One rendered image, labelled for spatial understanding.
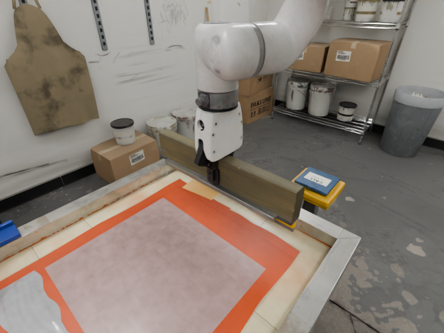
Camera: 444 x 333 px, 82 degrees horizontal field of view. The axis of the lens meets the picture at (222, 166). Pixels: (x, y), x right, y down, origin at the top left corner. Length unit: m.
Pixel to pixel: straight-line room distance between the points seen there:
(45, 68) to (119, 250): 1.93
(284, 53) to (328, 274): 0.39
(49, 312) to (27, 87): 1.94
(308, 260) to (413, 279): 1.48
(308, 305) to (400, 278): 1.54
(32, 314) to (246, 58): 0.55
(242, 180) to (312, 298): 0.24
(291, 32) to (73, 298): 0.58
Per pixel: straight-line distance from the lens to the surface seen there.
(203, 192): 0.73
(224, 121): 0.47
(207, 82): 0.45
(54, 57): 2.38
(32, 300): 0.62
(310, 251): 0.62
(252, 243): 0.60
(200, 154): 0.49
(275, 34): 0.41
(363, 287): 1.86
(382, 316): 1.80
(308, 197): 0.78
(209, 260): 0.57
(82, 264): 0.64
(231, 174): 0.51
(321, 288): 0.53
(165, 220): 0.66
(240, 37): 0.37
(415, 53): 3.60
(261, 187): 0.48
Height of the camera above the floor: 1.41
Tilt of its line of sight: 33 degrees down
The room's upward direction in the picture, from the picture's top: straight up
